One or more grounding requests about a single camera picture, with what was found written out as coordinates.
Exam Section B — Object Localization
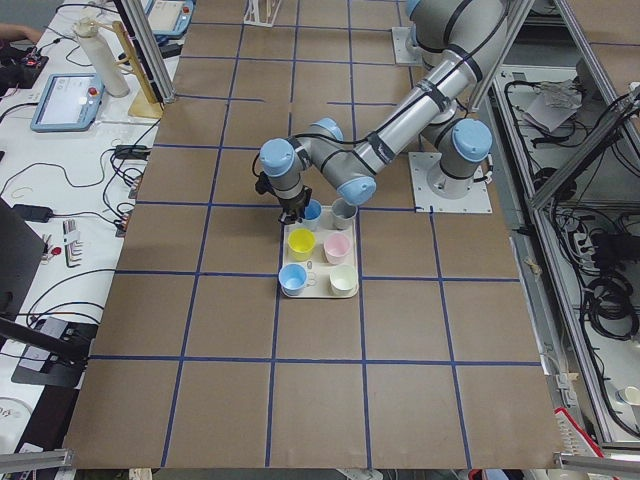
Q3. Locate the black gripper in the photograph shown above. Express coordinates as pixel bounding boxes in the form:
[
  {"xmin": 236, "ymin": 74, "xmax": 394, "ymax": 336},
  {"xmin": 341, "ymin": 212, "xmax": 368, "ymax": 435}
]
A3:
[{"xmin": 274, "ymin": 186, "xmax": 312, "ymax": 224}]

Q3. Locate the light blue plastic cup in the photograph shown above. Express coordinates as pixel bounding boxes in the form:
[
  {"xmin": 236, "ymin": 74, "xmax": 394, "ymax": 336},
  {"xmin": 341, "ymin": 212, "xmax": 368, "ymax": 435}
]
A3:
[{"xmin": 301, "ymin": 199, "xmax": 322, "ymax": 231}]

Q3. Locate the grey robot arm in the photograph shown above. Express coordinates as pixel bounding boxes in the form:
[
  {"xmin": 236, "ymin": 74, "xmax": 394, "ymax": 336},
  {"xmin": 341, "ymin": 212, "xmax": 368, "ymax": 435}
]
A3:
[{"xmin": 254, "ymin": 1, "xmax": 510, "ymax": 224}]

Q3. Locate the yellow plastic cup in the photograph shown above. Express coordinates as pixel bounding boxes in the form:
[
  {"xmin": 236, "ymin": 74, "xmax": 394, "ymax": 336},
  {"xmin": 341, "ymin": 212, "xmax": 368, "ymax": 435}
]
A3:
[{"xmin": 287, "ymin": 228, "xmax": 316, "ymax": 262}]

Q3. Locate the grey plastic cup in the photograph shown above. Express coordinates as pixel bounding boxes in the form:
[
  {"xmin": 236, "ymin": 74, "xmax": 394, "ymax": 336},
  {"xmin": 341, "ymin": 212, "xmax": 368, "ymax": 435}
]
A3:
[{"xmin": 331, "ymin": 198, "xmax": 358, "ymax": 230}]

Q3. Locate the pink plastic cup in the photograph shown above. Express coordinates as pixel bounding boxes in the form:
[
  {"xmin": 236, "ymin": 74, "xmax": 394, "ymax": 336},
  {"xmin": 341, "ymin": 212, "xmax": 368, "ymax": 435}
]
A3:
[{"xmin": 323, "ymin": 232, "xmax": 352, "ymax": 265}]

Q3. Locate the pale green plastic cup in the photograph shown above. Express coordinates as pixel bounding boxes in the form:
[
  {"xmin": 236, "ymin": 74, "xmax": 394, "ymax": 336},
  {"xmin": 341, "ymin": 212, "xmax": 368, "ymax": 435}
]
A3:
[{"xmin": 329, "ymin": 264, "xmax": 358, "ymax": 296}]

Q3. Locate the cream plastic tray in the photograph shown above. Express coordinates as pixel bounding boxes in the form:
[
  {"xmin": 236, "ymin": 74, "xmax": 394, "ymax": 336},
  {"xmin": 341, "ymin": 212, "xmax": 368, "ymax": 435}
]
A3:
[{"xmin": 281, "ymin": 205, "xmax": 359, "ymax": 299}]

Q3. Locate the wooden mug tree stand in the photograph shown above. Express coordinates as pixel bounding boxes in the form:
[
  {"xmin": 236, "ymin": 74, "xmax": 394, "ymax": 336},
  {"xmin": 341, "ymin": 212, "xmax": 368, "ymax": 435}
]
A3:
[{"xmin": 95, "ymin": 20, "xmax": 163, "ymax": 119}]

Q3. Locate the hex key set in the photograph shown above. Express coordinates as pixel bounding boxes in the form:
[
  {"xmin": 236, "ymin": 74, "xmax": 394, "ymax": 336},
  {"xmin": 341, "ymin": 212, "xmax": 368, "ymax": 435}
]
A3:
[{"xmin": 62, "ymin": 219, "xmax": 83, "ymax": 268}]

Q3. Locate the blue teach pendant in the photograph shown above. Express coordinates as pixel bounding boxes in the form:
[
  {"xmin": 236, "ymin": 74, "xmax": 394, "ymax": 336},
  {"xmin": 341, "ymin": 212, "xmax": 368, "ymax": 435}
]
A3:
[
  {"xmin": 30, "ymin": 73, "xmax": 104, "ymax": 133},
  {"xmin": 144, "ymin": 0, "xmax": 194, "ymax": 38}
]

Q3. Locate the white cylindrical bottle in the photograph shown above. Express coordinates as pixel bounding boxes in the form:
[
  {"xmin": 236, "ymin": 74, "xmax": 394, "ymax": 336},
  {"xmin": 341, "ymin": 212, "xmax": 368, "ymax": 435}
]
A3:
[{"xmin": 73, "ymin": 17, "xmax": 130, "ymax": 98}]

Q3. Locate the black power adapter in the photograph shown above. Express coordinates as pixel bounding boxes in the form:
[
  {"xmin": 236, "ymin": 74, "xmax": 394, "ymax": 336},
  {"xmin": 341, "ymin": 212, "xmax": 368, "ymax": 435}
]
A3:
[{"xmin": 12, "ymin": 204, "xmax": 54, "ymax": 223}]

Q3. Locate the black monitor stand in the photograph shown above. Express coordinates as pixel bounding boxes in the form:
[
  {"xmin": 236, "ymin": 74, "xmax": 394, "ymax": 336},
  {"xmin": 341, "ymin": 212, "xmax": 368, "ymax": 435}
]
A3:
[{"xmin": 0, "ymin": 199, "xmax": 96, "ymax": 389}]

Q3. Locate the light blue handled cup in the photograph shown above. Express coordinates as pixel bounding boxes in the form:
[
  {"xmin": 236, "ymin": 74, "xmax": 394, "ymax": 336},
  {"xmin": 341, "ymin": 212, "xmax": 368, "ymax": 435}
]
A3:
[{"xmin": 278, "ymin": 263, "xmax": 317, "ymax": 296}]

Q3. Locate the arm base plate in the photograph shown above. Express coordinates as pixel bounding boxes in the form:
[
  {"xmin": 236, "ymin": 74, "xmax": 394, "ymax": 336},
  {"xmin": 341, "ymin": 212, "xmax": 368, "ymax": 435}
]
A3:
[
  {"xmin": 391, "ymin": 25, "xmax": 423, "ymax": 66},
  {"xmin": 409, "ymin": 152, "xmax": 493, "ymax": 214}
]

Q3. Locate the white wire cup rack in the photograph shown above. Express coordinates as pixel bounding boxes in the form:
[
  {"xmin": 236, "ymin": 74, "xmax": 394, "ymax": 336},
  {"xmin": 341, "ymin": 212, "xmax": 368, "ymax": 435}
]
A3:
[{"xmin": 243, "ymin": 0, "xmax": 282, "ymax": 27}]

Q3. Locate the aluminium frame post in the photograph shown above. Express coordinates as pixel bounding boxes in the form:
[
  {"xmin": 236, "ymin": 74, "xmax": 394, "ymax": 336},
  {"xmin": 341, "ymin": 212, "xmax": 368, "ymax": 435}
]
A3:
[{"xmin": 114, "ymin": 0, "xmax": 175, "ymax": 105}]

